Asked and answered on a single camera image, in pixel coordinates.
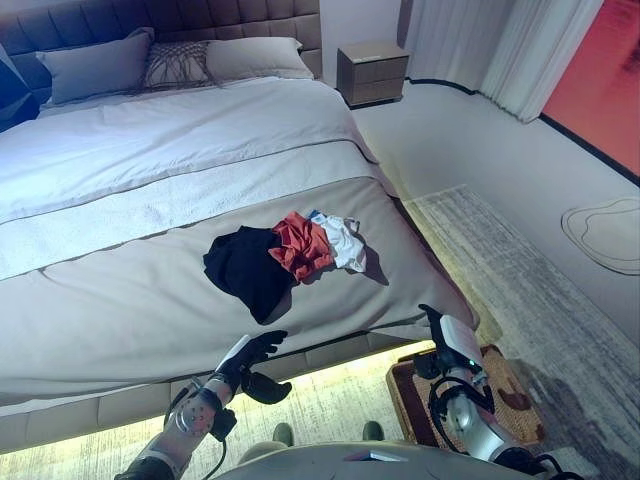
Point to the right robot leg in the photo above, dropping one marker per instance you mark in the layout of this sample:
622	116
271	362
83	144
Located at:
372	431

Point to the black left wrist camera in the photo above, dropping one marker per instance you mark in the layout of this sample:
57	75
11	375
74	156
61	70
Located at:
226	425

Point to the brown padded headboard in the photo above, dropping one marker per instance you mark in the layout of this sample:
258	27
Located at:
240	20

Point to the white curtain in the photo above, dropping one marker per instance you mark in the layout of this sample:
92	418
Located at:
480	45

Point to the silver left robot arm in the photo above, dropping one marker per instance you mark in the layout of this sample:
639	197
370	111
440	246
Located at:
192	415

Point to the beige pillow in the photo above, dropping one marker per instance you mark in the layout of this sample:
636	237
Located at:
255	57

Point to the white duvet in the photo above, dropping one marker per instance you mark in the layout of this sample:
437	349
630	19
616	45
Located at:
150	135

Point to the red garment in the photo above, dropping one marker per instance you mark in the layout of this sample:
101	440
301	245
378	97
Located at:
305	247

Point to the wooden nightstand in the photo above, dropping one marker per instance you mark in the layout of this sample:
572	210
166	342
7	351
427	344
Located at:
372	72

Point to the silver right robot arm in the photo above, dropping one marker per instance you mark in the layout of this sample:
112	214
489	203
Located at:
472	420

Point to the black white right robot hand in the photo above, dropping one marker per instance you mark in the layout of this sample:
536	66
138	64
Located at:
457	340

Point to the white textured coverlet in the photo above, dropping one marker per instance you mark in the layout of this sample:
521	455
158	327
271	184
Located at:
150	210

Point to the beige bed blanket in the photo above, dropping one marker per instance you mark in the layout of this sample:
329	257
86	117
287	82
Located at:
125	310

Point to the beige robot torso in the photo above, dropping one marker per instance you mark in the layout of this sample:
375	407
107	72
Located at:
310	462

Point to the beige upholstered bed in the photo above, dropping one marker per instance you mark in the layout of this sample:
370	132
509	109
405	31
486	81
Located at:
325	357

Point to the black garment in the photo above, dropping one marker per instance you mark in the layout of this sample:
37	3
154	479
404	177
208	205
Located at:
245	270

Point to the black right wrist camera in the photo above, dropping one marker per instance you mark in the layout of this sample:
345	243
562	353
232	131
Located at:
426	365

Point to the grey pillow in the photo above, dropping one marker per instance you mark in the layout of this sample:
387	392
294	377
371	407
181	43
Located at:
95	67

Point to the brown patterned pillow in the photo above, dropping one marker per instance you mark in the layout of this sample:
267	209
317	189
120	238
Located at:
175	65

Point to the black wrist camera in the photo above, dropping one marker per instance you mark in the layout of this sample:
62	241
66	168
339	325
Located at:
226	425
426	365

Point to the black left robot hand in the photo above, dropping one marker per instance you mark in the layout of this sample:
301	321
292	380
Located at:
235	362

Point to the brown wicker basket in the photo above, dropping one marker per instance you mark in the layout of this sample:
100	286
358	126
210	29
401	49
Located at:
515	390

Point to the white garment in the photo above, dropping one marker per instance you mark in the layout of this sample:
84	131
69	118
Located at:
345	245

